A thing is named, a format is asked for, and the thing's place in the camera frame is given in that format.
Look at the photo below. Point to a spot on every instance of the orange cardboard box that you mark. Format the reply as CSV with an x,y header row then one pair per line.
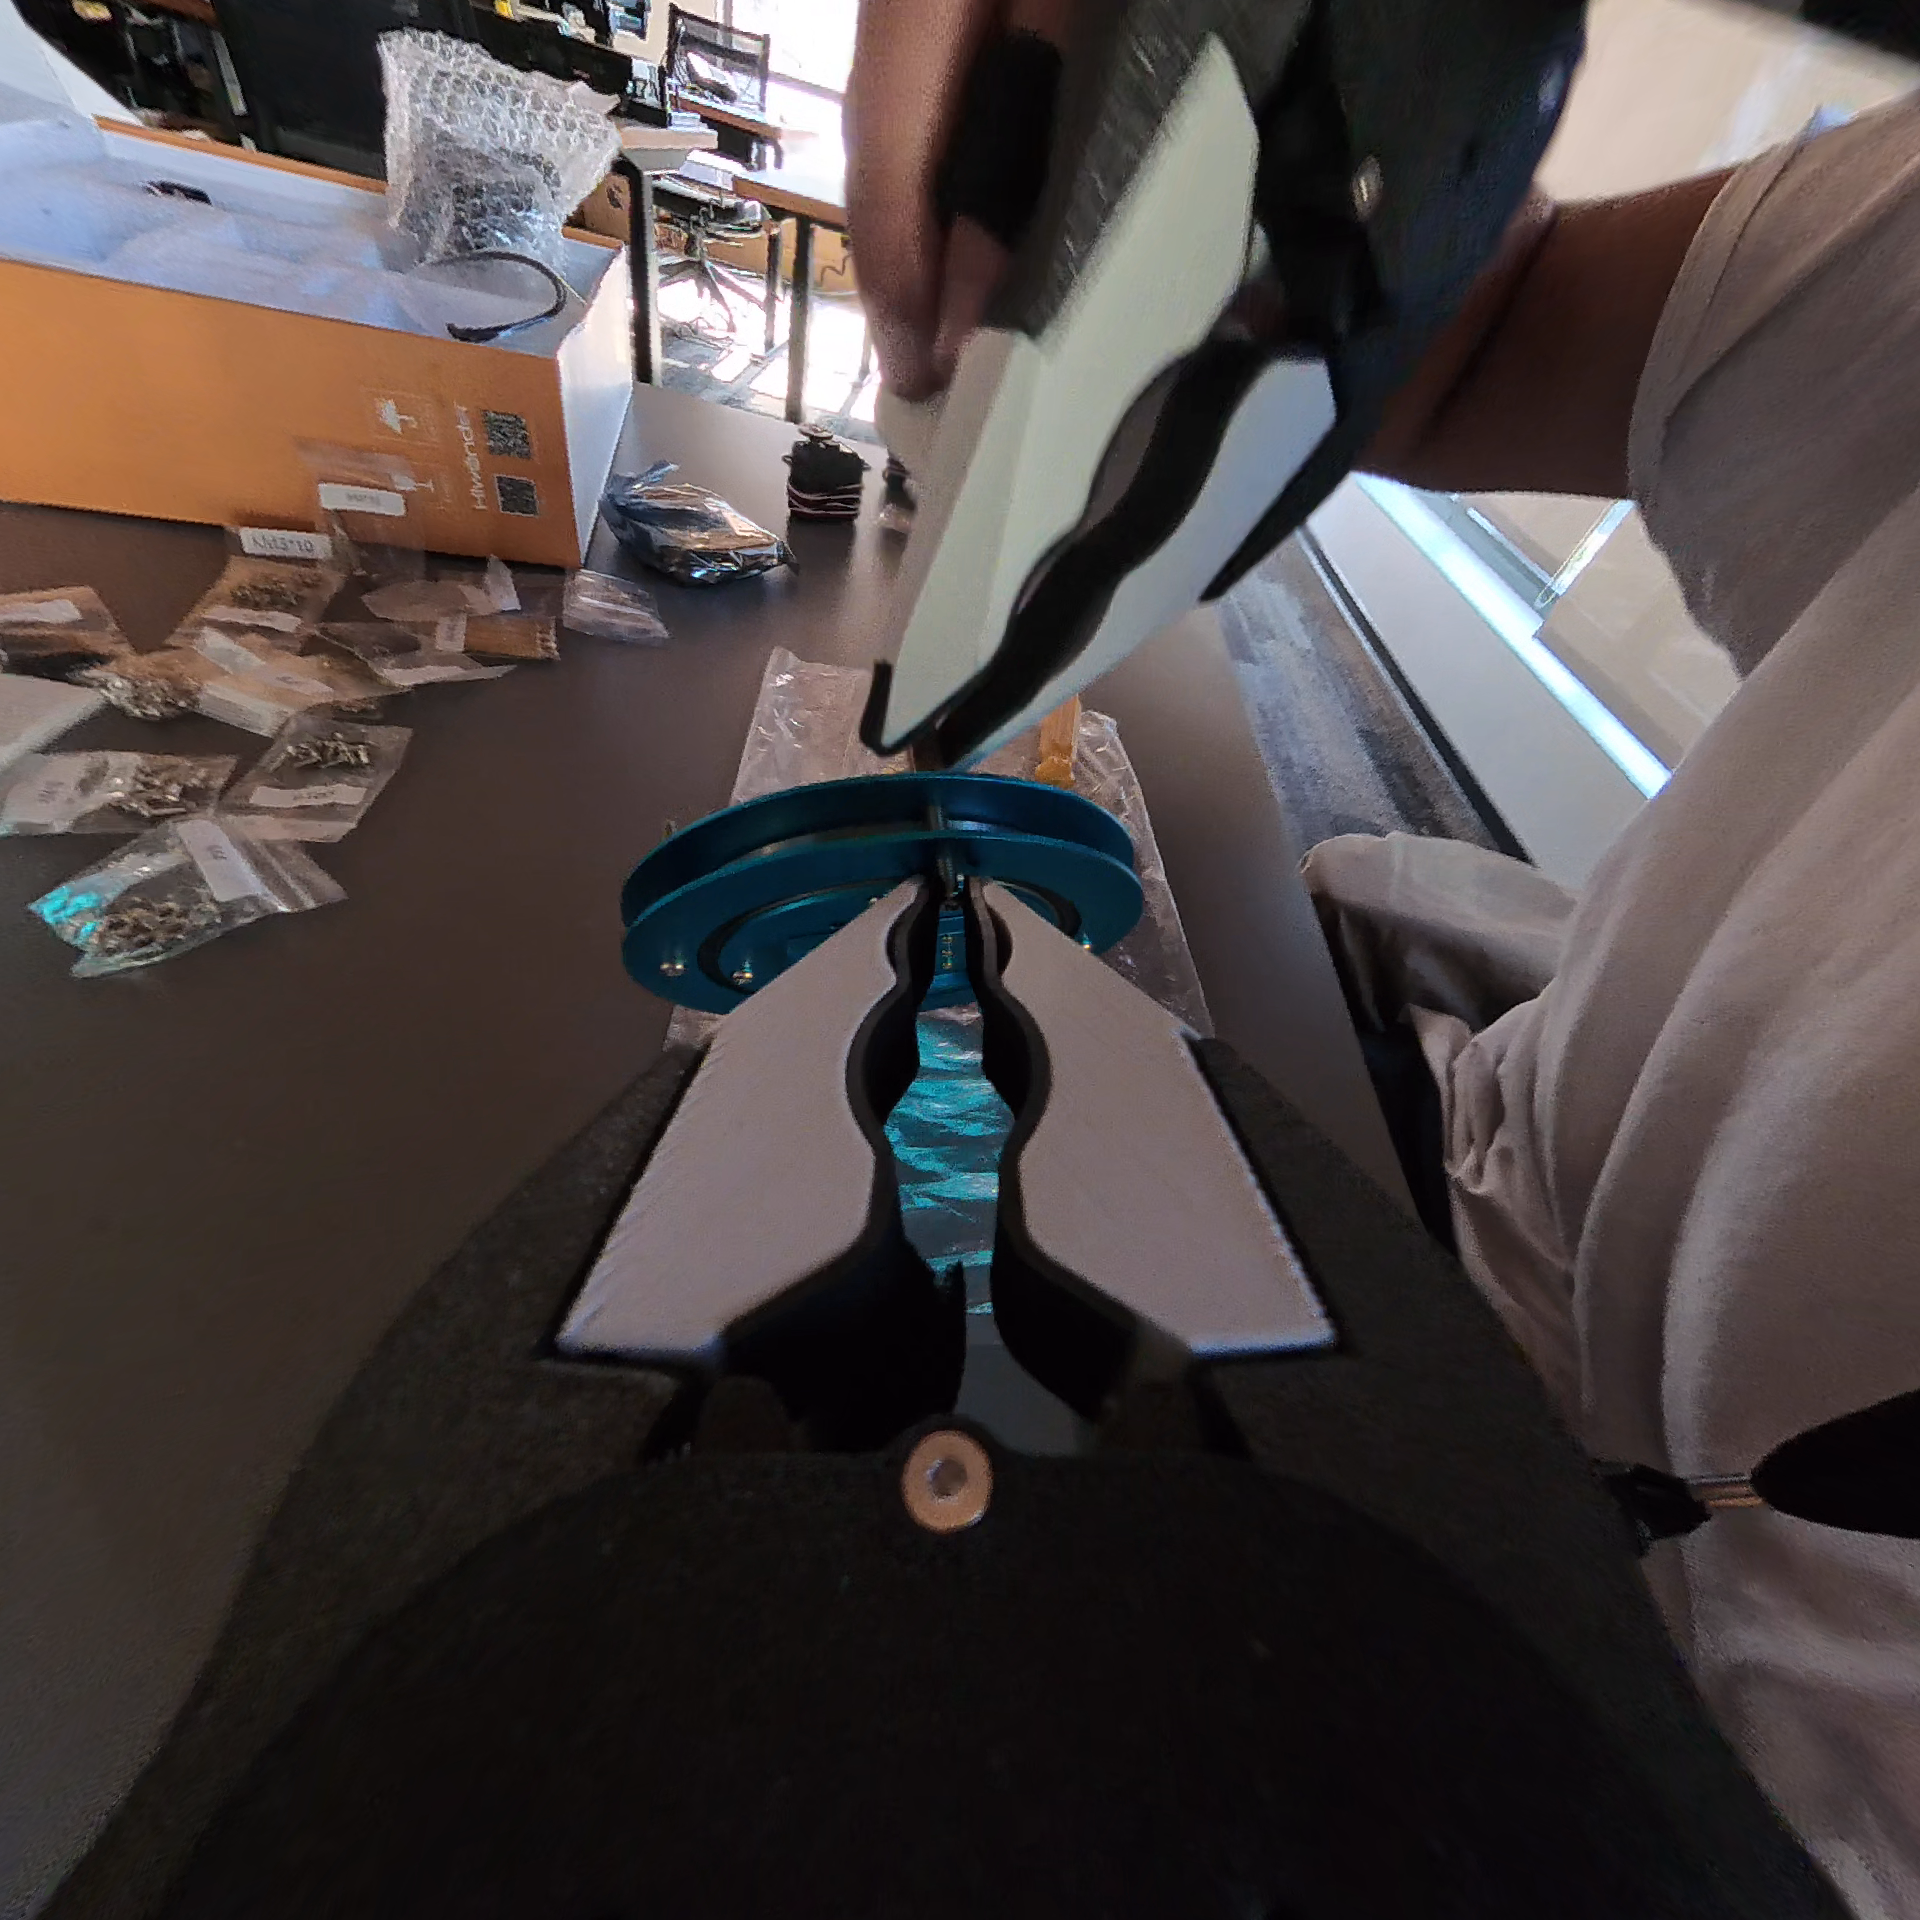
x,y
226,406

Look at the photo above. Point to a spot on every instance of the pile of small screw bags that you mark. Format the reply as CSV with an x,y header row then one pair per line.
x,y
300,751

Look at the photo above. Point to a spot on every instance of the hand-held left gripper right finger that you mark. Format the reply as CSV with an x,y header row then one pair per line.
x,y
1141,1184

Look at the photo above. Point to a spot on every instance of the person's right forearm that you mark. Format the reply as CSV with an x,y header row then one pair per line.
x,y
1559,345

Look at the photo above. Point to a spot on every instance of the clear plastic bag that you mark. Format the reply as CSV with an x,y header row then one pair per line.
x,y
810,705

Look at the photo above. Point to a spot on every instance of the blue metal turntable disc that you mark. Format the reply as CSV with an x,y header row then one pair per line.
x,y
692,930

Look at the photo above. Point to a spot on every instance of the black servo motor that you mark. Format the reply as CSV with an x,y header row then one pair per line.
x,y
826,481

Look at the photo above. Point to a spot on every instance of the black mesh office chair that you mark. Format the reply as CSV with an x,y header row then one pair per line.
x,y
720,61

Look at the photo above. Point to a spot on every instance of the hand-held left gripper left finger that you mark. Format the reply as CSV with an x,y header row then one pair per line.
x,y
750,1184

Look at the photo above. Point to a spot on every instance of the black wrapped bundle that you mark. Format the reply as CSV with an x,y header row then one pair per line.
x,y
692,525

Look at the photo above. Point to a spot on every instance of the metal screw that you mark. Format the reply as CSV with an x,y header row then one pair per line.
x,y
950,885

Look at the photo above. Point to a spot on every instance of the bubble wrap bundle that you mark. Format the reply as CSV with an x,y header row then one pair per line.
x,y
480,135

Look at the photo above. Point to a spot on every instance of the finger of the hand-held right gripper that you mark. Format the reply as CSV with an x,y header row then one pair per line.
x,y
1230,494
1079,301

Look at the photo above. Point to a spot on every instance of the person's right hand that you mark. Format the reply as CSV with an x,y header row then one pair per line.
x,y
893,196

